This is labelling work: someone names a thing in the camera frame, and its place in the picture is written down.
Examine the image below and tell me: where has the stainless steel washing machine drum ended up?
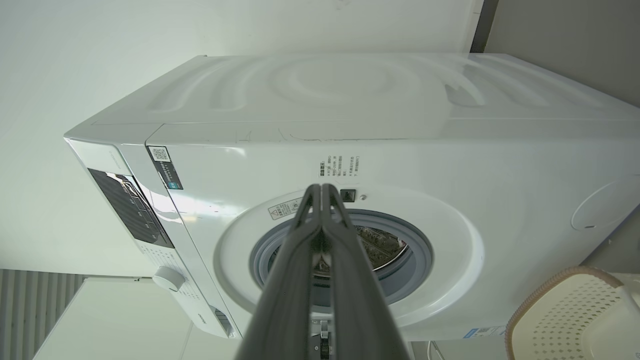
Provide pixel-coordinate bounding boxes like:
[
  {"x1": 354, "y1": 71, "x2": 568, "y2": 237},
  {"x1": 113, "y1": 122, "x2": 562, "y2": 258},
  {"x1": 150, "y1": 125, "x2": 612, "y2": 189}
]
[{"x1": 355, "y1": 225, "x2": 411, "y2": 273}]

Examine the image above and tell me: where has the white round control knob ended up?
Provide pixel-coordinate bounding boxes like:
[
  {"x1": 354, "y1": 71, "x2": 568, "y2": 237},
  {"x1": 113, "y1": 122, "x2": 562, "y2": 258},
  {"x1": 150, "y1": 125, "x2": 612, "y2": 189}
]
[{"x1": 152, "y1": 266, "x2": 187, "y2": 293}]

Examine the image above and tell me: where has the blue energy label sticker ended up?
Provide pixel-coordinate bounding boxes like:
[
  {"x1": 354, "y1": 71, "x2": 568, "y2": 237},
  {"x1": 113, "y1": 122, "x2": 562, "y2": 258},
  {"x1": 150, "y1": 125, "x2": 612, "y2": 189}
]
[{"x1": 462, "y1": 326, "x2": 507, "y2": 340}]

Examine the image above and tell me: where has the grey rubber door gasket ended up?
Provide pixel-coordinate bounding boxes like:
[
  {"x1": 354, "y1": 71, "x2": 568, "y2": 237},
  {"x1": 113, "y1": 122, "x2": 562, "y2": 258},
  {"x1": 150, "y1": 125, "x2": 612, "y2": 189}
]
[{"x1": 249, "y1": 209, "x2": 435, "y2": 307}]

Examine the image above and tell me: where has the grey warning triangle sticker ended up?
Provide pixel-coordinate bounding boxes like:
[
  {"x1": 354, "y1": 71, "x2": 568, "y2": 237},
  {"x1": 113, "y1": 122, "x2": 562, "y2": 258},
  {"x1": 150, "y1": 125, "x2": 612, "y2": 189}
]
[{"x1": 267, "y1": 197, "x2": 305, "y2": 221}]

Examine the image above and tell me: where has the round white filter cover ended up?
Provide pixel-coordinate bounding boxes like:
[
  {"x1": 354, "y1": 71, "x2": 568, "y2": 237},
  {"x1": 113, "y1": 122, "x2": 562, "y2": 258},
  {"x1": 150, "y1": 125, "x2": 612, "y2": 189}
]
[{"x1": 571, "y1": 175, "x2": 640, "y2": 232}]

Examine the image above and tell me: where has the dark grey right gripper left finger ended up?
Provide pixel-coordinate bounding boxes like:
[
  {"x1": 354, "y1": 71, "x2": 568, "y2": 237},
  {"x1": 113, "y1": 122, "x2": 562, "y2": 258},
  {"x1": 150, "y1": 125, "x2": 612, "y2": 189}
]
[{"x1": 235, "y1": 183, "x2": 322, "y2": 360}]

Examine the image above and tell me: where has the white front-load washing machine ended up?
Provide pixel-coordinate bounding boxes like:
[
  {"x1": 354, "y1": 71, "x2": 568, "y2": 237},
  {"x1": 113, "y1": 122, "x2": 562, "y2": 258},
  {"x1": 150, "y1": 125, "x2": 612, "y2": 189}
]
[{"x1": 64, "y1": 52, "x2": 640, "y2": 343}]

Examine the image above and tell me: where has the cream perforated laundry basket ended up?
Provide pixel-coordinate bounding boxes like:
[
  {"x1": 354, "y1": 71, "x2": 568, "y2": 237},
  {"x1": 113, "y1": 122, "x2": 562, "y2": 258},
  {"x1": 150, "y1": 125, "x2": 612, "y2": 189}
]
[{"x1": 504, "y1": 266, "x2": 640, "y2": 360}]

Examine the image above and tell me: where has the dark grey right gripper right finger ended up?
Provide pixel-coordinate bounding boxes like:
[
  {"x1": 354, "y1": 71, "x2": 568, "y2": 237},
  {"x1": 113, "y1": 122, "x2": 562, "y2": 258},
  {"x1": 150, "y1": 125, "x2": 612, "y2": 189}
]
[{"x1": 322, "y1": 183, "x2": 412, "y2": 360}]

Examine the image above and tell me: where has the grey slatted panel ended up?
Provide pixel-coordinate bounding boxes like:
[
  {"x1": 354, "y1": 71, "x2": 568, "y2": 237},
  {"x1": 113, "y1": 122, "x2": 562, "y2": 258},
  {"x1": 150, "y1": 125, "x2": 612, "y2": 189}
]
[{"x1": 0, "y1": 269, "x2": 88, "y2": 360}]

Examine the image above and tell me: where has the dark QR code sticker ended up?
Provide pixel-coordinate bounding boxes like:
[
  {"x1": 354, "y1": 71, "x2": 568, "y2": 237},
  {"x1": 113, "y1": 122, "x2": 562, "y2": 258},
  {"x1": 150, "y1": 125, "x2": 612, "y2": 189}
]
[{"x1": 148, "y1": 146, "x2": 184, "y2": 191}]

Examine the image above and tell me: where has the white cabinet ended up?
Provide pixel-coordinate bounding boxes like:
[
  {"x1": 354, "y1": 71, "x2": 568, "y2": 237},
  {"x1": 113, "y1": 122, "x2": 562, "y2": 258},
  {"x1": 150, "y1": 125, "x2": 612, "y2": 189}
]
[{"x1": 32, "y1": 277, "x2": 241, "y2": 360}]

